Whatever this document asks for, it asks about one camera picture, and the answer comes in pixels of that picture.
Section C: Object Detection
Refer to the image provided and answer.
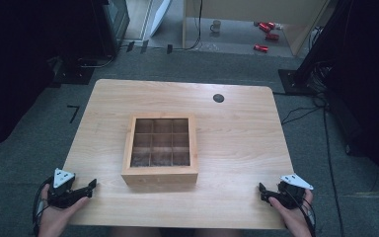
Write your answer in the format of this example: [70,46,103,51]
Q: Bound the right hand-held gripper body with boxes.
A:
[276,173,315,210]

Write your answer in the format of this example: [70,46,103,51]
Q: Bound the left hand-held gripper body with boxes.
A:
[46,167,77,209]

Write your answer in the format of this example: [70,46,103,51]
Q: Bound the person's right hand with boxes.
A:
[267,189,315,237]

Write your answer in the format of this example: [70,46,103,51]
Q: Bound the person's left hand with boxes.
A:
[38,183,91,237]

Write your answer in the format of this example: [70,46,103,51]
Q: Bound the black tape corner mark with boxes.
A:
[66,104,80,124]

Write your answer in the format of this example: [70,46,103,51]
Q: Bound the wooden box with compartments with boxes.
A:
[120,113,199,187]

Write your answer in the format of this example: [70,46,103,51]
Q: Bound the black floor plate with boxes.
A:
[47,55,97,87]

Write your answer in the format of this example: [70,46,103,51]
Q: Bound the black stand with base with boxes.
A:
[277,0,356,97]

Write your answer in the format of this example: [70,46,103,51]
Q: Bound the grey mug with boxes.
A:
[209,20,222,34]

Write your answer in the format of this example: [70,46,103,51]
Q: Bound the white board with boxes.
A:
[149,0,173,38]

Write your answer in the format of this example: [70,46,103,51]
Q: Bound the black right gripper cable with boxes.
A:
[284,188,318,237]

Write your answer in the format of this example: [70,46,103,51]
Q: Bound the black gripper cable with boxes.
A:
[32,176,54,237]
[284,188,318,237]

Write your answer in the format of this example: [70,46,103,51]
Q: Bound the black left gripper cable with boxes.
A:
[32,176,54,237]

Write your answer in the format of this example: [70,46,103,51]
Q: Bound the black floor cable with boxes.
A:
[271,90,345,237]

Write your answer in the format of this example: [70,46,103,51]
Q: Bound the black hanging cable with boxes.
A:
[172,0,204,51]

